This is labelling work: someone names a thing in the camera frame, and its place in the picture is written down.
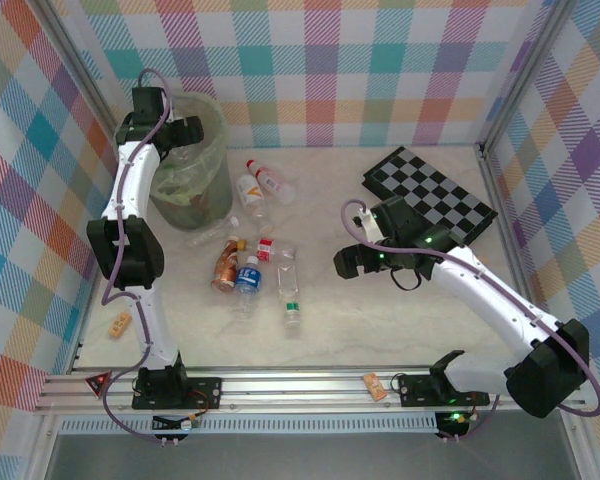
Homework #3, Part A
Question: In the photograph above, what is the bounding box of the clear bottle green label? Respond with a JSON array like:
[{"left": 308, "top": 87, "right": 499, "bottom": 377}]
[{"left": 276, "top": 262, "right": 304, "bottom": 332}]

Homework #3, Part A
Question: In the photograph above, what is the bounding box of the clear bottle pink label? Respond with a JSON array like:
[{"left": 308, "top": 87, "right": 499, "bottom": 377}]
[{"left": 256, "top": 168, "right": 297, "bottom": 204}]

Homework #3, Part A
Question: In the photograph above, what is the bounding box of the white bottle orange V label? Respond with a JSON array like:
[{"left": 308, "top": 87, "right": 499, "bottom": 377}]
[{"left": 235, "top": 158, "right": 272, "bottom": 229}]

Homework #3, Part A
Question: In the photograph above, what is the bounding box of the clear bottle red label white cap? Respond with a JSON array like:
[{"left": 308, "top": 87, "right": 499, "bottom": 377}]
[{"left": 256, "top": 237, "right": 300, "bottom": 262}]

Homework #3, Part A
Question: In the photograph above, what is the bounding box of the slim clear bottle white cap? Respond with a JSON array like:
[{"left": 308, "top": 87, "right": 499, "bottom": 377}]
[{"left": 187, "top": 216, "right": 241, "bottom": 250}]

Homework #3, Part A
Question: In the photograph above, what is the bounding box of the clear bottle blue Pepsi label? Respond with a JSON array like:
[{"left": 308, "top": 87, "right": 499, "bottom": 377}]
[{"left": 231, "top": 254, "right": 265, "bottom": 317}]

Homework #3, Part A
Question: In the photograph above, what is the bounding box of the brown Nescafe coffee bottle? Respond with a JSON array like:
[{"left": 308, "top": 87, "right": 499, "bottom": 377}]
[{"left": 209, "top": 236, "right": 248, "bottom": 294}]

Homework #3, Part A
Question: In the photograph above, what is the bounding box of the green plastic bin liner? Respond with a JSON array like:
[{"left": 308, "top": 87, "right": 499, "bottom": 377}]
[{"left": 152, "top": 92, "right": 229, "bottom": 206}]

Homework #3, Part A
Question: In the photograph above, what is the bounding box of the black grey chessboard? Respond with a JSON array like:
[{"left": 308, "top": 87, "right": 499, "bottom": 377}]
[{"left": 362, "top": 146, "right": 500, "bottom": 246}]

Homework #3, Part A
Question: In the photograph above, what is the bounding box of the translucent green plastic bucket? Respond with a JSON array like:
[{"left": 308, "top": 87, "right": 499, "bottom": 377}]
[{"left": 149, "top": 92, "right": 234, "bottom": 231}]

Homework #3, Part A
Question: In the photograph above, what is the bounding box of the tan wooden block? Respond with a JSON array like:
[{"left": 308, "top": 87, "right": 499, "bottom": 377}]
[
  {"left": 362, "top": 372, "right": 386, "bottom": 402},
  {"left": 106, "top": 311, "right": 133, "bottom": 338}
]

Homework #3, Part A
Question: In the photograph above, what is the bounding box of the small electronics board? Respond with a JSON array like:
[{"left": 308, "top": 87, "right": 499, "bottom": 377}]
[
  {"left": 435, "top": 409, "right": 477, "bottom": 427},
  {"left": 152, "top": 413, "right": 202, "bottom": 432}
]

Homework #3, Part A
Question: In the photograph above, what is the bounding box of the red triangular stop button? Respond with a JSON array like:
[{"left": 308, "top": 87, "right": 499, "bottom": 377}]
[{"left": 83, "top": 371, "right": 113, "bottom": 400}]

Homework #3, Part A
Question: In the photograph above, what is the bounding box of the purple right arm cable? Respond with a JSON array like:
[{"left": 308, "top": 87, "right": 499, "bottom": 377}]
[{"left": 340, "top": 199, "right": 600, "bottom": 444}]

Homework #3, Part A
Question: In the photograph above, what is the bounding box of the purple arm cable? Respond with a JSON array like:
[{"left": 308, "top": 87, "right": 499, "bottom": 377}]
[
  {"left": 101, "top": 68, "right": 174, "bottom": 444},
  {"left": 340, "top": 199, "right": 600, "bottom": 444}
]

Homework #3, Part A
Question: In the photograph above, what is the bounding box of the white wrist cable bracket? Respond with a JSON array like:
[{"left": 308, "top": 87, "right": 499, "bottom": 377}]
[{"left": 358, "top": 208, "right": 384, "bottom": 241}]

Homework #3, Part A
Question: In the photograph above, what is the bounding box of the black camera cable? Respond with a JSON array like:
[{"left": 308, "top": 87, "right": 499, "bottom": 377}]
[{"left": 388, "top": 263, "right": 424, "bottom": 293}]

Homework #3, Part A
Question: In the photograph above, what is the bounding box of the aluminium frame post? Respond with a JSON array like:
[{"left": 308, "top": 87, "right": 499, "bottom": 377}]
[
  {"left": 479, "top": 0, "right": 576, "bottom": 151},
  {"left": 38, "top": 0, "right": 131, "bottom": 171}
]

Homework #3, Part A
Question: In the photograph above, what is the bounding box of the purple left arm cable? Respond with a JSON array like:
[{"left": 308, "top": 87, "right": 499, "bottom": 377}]
[{"left": 101, "top": 68, "right": 174, "bottom": 444}]

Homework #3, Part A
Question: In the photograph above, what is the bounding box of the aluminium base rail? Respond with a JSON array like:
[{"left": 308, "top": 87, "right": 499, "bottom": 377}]
[{"left": 33, "top": 366, "right": 571, "bottom": 416}]

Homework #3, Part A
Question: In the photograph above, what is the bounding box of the grey slotted cable duct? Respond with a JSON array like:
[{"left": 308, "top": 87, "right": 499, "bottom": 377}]
[{"left": 59, "top": 417, "right": 439, "bottom": 435}]

